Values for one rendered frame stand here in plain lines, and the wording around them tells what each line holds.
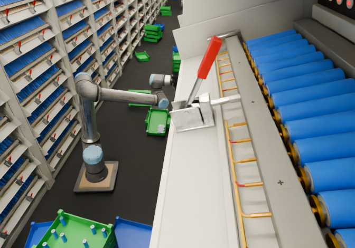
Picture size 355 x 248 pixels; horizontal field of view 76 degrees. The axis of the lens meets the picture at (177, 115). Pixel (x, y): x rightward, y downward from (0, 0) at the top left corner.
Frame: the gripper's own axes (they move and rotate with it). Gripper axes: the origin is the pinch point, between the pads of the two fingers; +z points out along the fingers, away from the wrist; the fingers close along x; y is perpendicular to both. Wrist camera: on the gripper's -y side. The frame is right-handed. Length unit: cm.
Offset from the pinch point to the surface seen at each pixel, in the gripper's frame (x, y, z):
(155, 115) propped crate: 45, -68, -39
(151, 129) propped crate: 29, -75, -41
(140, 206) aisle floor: -62, -79, -35
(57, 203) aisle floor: -66, -80, -101
